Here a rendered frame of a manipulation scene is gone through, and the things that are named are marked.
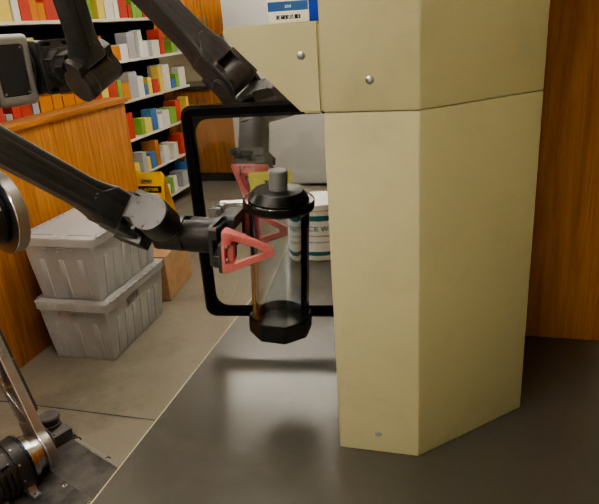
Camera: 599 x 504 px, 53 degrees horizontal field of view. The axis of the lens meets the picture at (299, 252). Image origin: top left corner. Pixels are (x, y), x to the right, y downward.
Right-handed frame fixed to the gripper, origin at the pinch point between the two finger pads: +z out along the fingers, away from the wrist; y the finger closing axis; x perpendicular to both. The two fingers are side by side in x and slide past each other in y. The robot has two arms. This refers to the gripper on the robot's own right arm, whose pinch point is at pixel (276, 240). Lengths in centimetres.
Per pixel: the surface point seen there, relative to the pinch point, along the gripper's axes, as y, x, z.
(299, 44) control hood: -14.7, -29.6, 7.1
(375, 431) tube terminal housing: -15.6, 21.1, 17.8
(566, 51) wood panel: 21, -27, 42
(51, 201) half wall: 184, 61, -171
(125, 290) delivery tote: 160, 97, -120
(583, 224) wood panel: 20, 1, 48
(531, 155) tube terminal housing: -3.1, -15.6, 35.0
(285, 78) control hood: -14.6, -25.9, 5.4
